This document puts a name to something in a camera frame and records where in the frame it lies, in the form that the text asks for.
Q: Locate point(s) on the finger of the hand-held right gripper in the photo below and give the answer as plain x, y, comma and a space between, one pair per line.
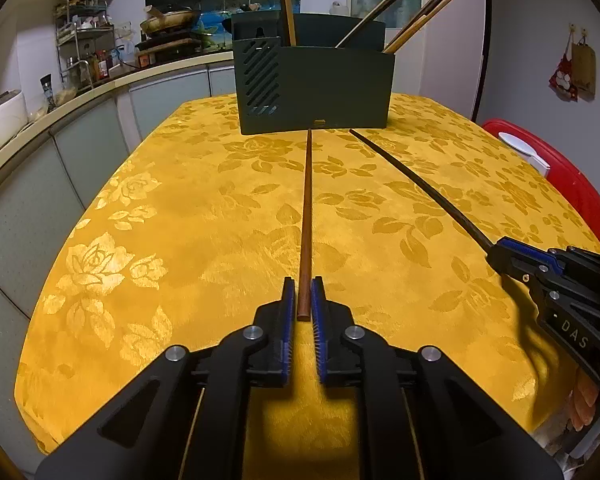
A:
512, 266
520, 247

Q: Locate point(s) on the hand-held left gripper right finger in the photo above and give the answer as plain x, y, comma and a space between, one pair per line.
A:
317, 310

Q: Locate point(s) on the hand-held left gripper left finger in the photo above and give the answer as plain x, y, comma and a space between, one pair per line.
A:
289, 305

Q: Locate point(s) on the brown wooden chopstick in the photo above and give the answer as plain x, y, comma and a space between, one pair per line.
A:
290, 20
306, 220

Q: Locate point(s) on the dark wooden chopstick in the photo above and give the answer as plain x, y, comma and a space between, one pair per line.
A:
420, 186
437, 1
427, 4

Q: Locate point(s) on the dark green utensil holder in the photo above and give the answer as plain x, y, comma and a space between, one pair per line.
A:
330, 90

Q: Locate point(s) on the light bamboo chopstick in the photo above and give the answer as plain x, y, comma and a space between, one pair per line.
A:
449, 0
380, 7
405, 37

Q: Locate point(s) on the black chopstick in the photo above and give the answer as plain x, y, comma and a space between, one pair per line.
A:
387, 8

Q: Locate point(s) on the person's right hand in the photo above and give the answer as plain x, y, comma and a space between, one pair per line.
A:
586, 405

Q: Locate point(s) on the red plastic chair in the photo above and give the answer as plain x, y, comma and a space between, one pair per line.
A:
570, 175

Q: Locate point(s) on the yellow floral tablecloth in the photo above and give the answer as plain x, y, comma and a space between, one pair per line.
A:
180, 260

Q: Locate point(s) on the brown hanging bag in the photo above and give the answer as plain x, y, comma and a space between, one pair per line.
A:
585, 67

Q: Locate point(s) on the pale green lower cabinets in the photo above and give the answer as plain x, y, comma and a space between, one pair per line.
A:
40, 170

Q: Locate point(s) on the black gas stove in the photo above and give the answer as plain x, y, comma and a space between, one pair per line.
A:
170, 45

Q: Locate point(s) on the beige kitchen countertop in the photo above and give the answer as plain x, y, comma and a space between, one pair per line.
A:
95, 91

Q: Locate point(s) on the translucent plastic bottle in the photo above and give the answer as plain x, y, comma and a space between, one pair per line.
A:
338, 8

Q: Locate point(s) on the frying pan with lid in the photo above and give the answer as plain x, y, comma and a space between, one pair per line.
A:
172, 17

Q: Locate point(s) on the white rice cooker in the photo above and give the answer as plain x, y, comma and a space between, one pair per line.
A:
2, 120

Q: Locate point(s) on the metal spice rack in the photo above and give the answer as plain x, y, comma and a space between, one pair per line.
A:
80, 35

